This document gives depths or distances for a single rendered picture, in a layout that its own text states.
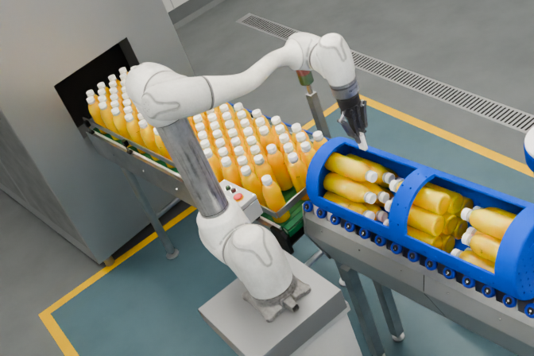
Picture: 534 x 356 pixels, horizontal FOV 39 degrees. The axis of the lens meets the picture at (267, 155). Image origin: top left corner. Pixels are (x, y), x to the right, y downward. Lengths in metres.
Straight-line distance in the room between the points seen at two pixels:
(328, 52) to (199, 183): 0.57
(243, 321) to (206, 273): 1.86
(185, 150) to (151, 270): 2.29
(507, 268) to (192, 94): 1.03
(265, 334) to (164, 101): 0.82
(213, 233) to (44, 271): 2.66
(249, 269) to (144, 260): 2.33
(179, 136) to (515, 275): 1.06
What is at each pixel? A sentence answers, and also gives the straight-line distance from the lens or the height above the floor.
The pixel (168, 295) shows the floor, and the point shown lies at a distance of 4.31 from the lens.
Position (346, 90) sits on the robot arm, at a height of 1.57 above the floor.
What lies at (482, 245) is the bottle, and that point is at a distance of 2.37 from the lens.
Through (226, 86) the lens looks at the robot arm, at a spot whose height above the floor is 1.81.
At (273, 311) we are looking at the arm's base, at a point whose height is 1.09.
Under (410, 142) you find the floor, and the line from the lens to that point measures 4.69.
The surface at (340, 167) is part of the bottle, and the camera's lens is 2.70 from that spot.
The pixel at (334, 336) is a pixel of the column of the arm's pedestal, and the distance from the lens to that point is 2.56.
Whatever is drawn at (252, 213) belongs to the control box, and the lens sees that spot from 2.89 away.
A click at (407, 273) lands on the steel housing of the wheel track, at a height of 0.88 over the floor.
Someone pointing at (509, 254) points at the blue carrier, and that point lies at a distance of 2.26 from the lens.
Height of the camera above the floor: 2.83
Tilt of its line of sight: 35 degrees down
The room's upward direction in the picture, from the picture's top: 22 degrees counter-clockwise
